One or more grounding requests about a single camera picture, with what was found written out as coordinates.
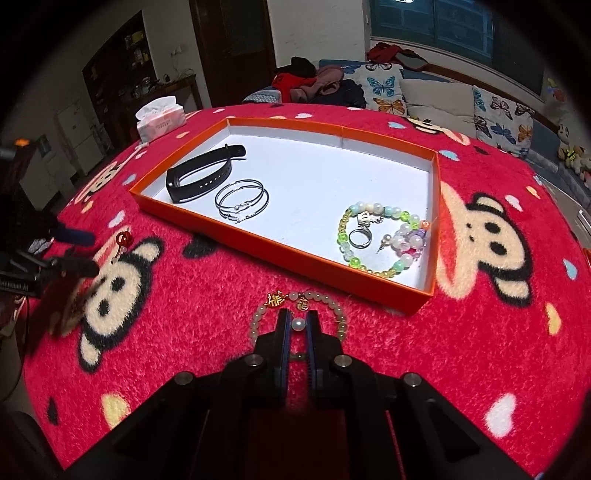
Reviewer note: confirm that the white cabinet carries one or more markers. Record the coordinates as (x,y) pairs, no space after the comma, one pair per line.
(76,134)

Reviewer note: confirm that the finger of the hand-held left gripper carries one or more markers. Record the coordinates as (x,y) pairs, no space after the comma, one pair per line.
(76,236)
(78,266)

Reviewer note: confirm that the beige plush toy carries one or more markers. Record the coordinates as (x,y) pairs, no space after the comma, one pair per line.
(585,173)

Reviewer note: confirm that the red garment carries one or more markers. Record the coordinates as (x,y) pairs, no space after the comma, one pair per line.
(291,85)

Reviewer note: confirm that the dark shelf cabinet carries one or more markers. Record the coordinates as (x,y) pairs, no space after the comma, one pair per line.
(120,69)

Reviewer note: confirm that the red monkey printed blanket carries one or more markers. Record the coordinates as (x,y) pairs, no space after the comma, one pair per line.
(184,300)

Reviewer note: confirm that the pink tissue pack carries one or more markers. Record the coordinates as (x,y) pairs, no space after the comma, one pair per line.
(161,120)

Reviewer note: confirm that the orange shallow box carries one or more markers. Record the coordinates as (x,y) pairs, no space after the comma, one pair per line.
(300,184)

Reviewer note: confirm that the blue sofa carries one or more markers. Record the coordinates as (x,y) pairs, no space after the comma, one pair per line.
(542,138)

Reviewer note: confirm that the patterned blue cushion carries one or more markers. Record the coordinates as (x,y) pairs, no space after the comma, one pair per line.
(263,96)

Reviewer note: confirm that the dark wooden door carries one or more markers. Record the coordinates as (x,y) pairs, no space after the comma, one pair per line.
(235,50)

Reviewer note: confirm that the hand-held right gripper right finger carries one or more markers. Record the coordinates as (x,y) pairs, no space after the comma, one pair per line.
(313,341)

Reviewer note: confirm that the black garment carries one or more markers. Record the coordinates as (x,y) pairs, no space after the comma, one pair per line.
(302,66)

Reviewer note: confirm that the green yellow plush toy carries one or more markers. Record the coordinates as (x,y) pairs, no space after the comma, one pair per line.
(572,156)

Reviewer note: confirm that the silver hoop earring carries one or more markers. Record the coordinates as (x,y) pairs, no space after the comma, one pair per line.
(266,198)
(219,196)

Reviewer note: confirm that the wooden side desk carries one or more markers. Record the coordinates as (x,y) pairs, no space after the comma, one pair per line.
(180,85)

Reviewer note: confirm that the dark navy garment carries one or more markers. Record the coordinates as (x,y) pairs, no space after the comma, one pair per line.
(346,94)

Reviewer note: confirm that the red and dark clothes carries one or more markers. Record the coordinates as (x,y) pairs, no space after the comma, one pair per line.
(392,55)

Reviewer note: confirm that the colourful pinwheel toy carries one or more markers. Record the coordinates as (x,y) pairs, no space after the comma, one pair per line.
(554,92)

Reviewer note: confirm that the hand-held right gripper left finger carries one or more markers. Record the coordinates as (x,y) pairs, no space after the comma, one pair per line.
(284,332)

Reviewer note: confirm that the pearl stud earring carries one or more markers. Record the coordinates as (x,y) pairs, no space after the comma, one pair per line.
(298,325)
(387,240)

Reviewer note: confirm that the panda plush toy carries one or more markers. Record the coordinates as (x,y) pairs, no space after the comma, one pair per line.
(565,134)

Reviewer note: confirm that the black smart band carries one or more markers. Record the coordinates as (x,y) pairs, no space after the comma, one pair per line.
(184,187)

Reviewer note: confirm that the grey pillow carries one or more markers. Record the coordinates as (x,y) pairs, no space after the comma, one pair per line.
(436,106)

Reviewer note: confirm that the pink garment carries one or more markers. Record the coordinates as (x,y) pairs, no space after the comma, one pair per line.
(325,76)

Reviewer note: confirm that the white butterfly pillow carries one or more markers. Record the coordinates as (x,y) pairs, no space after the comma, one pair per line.
(383,90)
(503,120)

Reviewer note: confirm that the blue window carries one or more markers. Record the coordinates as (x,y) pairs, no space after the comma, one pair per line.
(461,27)

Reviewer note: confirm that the red knot charm earring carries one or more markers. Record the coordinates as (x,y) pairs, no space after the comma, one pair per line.
(122,240)

